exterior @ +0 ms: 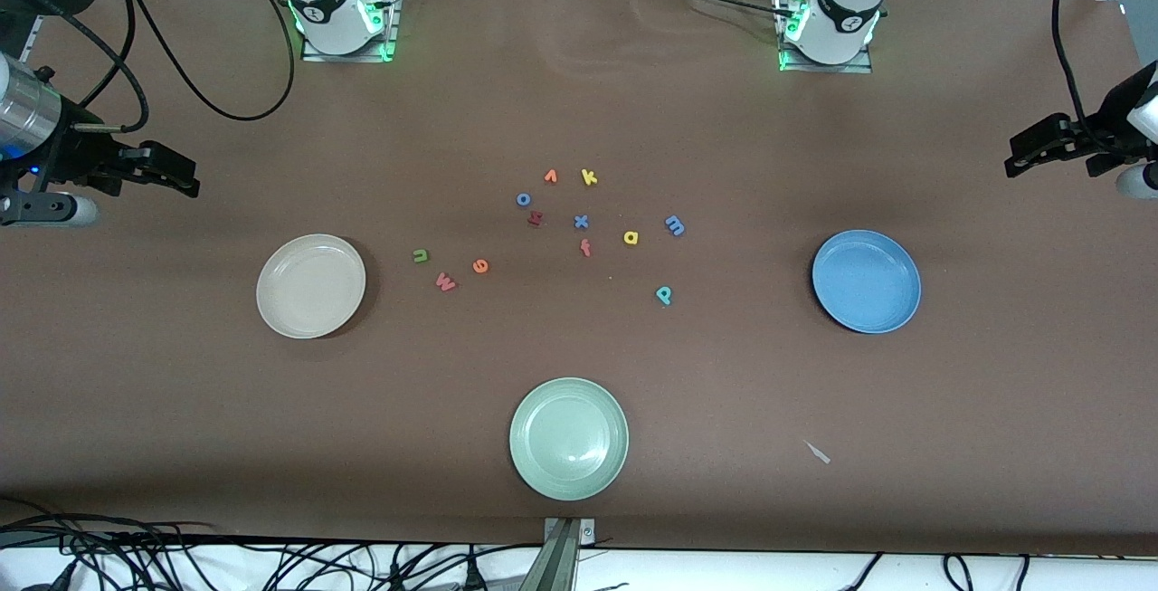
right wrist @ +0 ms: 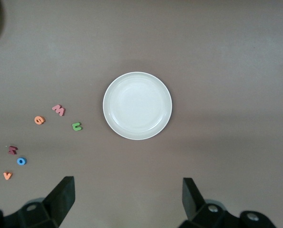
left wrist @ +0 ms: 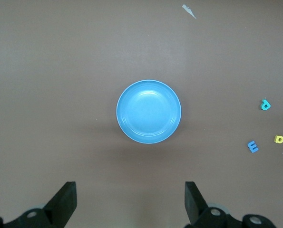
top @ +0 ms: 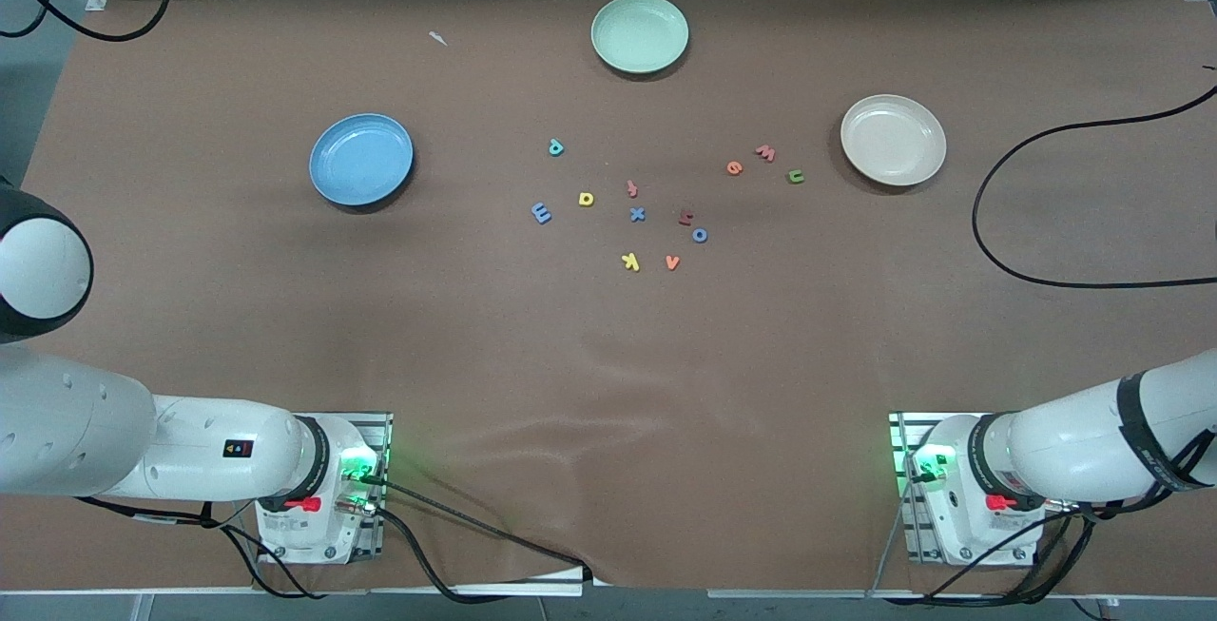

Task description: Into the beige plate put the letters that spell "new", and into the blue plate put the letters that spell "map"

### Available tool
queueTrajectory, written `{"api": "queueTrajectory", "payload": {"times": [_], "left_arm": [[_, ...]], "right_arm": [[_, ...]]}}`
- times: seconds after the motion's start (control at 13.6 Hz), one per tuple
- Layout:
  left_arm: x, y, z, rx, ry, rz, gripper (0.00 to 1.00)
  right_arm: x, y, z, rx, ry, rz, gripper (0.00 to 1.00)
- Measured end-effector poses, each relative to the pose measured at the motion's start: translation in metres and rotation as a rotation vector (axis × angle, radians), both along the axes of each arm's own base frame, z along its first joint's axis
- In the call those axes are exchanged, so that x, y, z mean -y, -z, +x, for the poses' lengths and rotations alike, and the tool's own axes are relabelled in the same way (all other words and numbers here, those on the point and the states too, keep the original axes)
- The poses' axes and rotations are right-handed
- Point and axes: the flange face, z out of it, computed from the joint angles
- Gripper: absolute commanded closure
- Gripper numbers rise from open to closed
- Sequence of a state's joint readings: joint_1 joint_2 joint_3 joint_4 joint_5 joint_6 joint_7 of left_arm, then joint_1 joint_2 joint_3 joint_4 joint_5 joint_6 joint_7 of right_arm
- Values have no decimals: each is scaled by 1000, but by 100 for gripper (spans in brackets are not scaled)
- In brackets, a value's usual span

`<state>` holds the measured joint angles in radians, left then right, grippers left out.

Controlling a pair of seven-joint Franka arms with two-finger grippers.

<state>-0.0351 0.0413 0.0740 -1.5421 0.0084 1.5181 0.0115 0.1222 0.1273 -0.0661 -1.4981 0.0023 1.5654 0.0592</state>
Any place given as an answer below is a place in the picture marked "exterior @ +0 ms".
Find beige brown plate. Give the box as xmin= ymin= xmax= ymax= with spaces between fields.
xmin=256 ymin=234 xmax=367 ymax=339

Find blue plate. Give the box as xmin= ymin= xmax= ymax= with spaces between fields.
xmin=812 ymin=229 xmax=922 ymax=335

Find brown table cover sheet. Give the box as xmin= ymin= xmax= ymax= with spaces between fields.
xmin=0 ymin=0 xmax=1158 ymax=558

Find pale green plate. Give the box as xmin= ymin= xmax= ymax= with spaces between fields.
xmin=508 ymin=377 xmax=630 ymax=501

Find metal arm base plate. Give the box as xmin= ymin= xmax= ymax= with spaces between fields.
xmin=301 ymin=0 xmax=399 ymax=63
xmin=778 ymin=0 xmax=874 ymax=74

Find black cable bundle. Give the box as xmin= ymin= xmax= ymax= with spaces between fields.
xmin=0 ymin=496 xmax=544 ymax=591

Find black floor cables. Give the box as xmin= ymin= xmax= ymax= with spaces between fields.
xmin=837 ymin=553 xmax=1032 ymax=591

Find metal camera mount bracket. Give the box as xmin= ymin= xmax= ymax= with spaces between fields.
xmin=520 ymin=517 xmax=598 ymax=591

